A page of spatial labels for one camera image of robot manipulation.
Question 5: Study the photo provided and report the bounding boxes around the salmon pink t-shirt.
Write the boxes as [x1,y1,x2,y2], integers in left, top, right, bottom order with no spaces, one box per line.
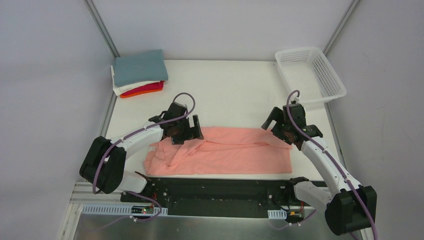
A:
[143,127,293,176]

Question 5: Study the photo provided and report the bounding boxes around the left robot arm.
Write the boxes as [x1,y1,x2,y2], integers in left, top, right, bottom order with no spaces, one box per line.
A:
[79,102,203,203]

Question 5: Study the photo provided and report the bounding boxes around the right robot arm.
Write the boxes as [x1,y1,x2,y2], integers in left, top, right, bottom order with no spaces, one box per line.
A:
[261,101,378,239]

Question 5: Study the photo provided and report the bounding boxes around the folded magenta t-shirt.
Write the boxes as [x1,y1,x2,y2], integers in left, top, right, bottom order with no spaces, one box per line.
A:
[124,81,164,94]

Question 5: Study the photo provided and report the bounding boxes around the white plastic basket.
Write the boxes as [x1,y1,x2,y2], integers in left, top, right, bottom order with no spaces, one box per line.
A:
[274,47,347,105]

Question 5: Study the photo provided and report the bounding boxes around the folded orange t-shirt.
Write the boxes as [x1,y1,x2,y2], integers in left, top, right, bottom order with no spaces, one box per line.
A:
[119,88,163,99]

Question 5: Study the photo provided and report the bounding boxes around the folded blue-grey t-shirt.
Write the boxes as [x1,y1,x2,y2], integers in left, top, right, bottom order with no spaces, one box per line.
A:
[113,49,169,87]

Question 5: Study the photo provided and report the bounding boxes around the folded white t-shirt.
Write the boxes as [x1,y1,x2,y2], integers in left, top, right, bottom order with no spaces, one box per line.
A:
[110,65,160,96]

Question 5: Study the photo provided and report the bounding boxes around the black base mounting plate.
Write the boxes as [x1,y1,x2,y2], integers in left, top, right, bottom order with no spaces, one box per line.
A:
[119,177,308,218]

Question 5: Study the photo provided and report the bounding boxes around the right white slotted duct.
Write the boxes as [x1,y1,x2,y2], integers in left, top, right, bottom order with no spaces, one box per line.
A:
[267,209,287,220]

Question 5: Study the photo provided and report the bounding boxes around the white slotted duct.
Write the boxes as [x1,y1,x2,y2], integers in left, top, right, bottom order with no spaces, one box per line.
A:
[267,209,287,220]
[81,204,168,217]

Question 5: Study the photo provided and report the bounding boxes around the aluminium corner post right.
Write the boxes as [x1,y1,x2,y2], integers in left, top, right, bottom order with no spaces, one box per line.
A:
[322,0,362,56]

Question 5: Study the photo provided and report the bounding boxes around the aluminium corner post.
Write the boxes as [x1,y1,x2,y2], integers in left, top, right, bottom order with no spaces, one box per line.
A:
[83,0,121,58]
[322,0,362,56]

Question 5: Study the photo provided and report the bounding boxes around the left white slotted duct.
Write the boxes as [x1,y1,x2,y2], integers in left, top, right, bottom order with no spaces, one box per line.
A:
[81,204,168,217]

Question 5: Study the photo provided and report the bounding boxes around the aluminium corner post left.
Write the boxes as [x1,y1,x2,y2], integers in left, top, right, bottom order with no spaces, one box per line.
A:
[83,0,121,58]

